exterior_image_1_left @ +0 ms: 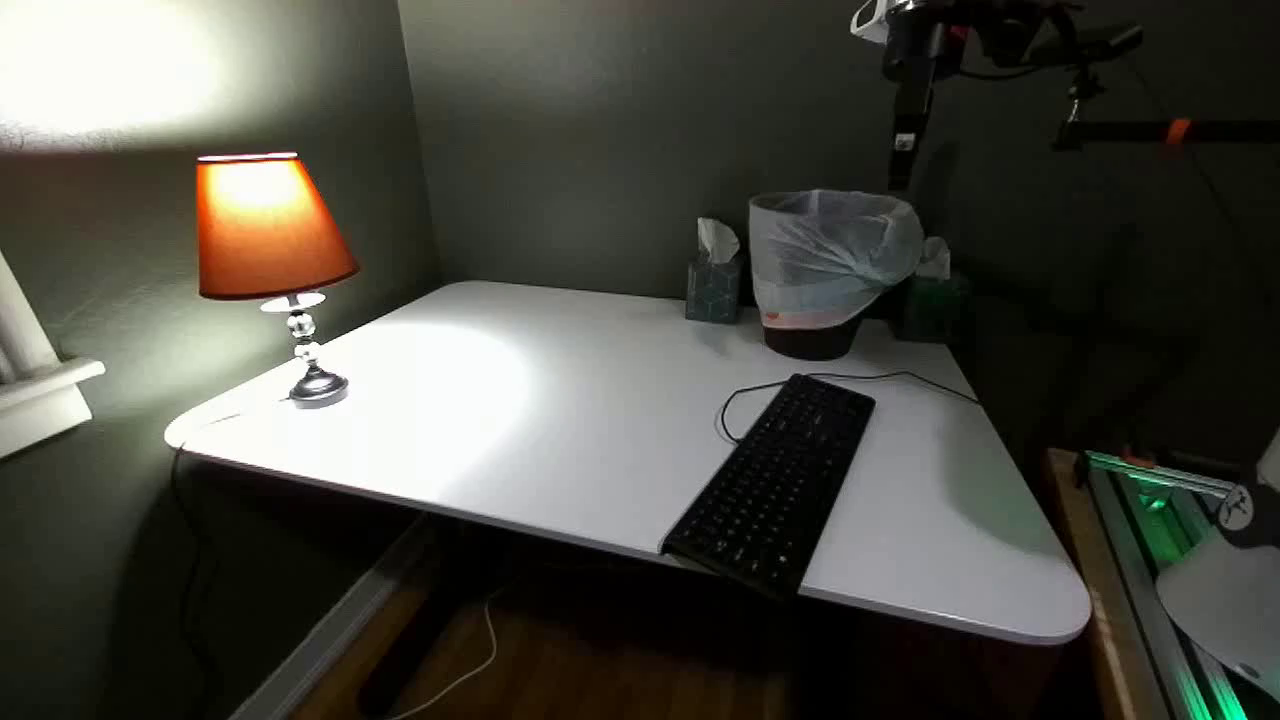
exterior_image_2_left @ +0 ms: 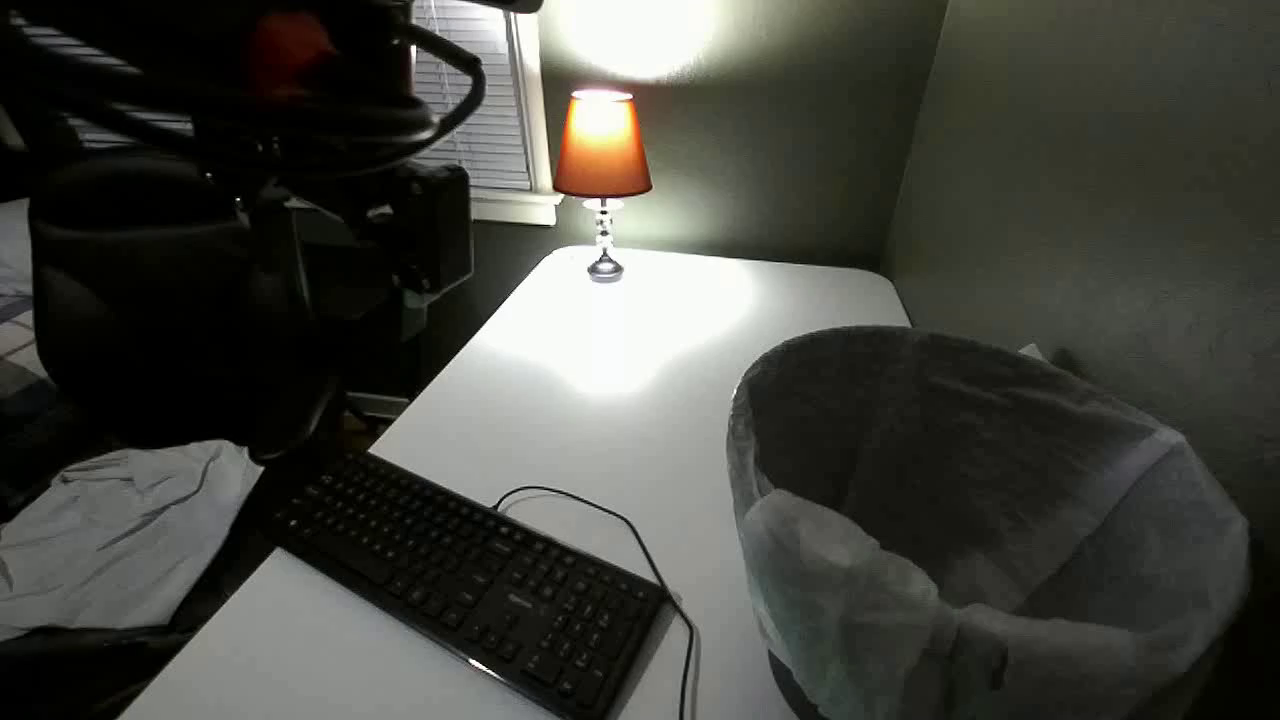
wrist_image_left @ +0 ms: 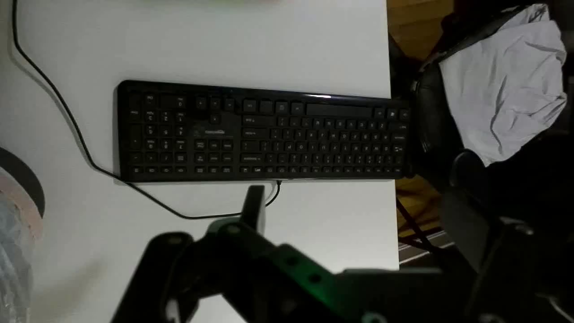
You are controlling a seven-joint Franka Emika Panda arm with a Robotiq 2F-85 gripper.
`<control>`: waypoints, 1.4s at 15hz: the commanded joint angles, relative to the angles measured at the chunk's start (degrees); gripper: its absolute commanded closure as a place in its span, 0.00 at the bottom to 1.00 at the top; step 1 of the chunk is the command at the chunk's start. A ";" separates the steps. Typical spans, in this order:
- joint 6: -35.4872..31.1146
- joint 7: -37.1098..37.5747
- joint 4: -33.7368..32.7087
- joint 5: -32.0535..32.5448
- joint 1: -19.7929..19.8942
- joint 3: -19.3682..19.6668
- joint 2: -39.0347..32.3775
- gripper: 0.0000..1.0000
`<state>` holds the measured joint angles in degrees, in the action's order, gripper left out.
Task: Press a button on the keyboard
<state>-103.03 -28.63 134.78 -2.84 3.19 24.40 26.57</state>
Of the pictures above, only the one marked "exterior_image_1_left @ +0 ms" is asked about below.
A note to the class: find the orange shade table lamp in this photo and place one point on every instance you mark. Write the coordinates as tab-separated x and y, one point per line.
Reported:
264	235

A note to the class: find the black camera stand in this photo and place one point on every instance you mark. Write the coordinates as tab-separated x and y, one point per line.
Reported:
926	41

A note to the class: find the black computer keyboard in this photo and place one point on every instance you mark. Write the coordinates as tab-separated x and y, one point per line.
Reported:
760	515

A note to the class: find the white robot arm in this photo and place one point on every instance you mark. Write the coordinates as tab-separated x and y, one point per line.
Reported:
1226	595

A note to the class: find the green tissue box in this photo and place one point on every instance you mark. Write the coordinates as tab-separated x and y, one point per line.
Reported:
712	273

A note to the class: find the trash bin with plastic liner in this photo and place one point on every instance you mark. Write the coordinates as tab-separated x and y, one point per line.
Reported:
823	261

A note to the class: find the green lit metal rail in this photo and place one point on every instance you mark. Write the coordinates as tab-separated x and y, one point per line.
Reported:
1151	520

